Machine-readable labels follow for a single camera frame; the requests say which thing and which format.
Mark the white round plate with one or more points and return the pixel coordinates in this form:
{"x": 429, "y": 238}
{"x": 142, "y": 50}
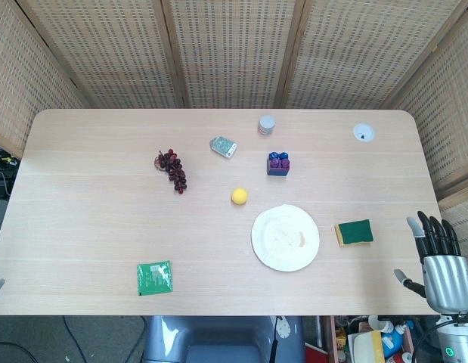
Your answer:
{"x": 285, "y": 238}

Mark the yellow foam ball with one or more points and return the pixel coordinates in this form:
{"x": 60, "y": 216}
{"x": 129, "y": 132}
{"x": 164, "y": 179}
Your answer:
{"x": 239, "y": 196}

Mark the red box of supplies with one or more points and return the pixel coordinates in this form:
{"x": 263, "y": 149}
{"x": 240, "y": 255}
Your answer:
{"x": 369, "y": 340}

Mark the woven bamboo folding screen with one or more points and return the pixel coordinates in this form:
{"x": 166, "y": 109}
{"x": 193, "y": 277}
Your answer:
{"x": 233, "y": 53}

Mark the green foil sachet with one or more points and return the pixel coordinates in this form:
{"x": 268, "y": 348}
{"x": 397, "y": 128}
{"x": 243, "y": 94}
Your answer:
{"x": 155, "y": 278}

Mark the dark red grape bunch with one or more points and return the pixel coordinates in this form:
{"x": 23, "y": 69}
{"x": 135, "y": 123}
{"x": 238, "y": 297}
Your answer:
{"x": 174, "y": 170}

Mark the green yellow sponge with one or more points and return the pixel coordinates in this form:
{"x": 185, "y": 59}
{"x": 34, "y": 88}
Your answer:
{"x": 354, "y": 233}

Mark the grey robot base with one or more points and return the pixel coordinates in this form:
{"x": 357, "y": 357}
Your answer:
{"x": 218, "y": 340}

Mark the grey green card pack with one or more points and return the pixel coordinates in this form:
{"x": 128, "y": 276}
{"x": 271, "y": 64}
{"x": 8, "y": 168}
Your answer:
{"x": 223, "y": 146}

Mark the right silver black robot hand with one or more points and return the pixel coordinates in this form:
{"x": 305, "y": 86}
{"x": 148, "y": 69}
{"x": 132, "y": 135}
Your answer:
{"x": 444, "y": 275}

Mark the small silver can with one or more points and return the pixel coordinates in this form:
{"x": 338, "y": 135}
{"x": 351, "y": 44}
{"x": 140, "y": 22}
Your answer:
{"x": 266, "y": 125}

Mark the purple blue toy block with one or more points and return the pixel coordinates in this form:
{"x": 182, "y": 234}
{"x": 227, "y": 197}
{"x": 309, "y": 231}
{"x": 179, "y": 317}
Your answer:
{"x": 278, "y": 164}

